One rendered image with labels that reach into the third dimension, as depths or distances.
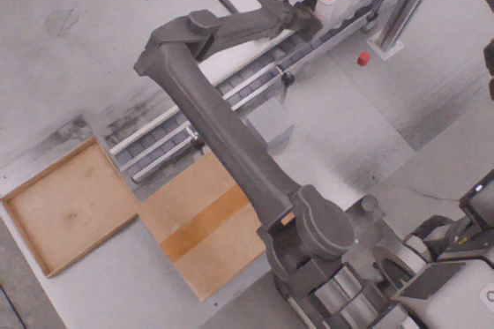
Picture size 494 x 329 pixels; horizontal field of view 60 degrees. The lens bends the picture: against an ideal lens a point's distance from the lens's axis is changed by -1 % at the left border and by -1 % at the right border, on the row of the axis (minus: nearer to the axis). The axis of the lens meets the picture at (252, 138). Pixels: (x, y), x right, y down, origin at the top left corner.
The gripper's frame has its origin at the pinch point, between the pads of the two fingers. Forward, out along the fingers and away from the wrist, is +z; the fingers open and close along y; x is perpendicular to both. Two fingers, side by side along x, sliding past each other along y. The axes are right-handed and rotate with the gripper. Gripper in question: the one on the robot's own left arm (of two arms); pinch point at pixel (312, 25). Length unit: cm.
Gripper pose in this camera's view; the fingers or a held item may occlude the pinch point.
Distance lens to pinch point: 131.0
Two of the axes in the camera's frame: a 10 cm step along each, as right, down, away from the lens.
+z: 4.5, -1.4, 8.8
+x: -6.3, 6.4, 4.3
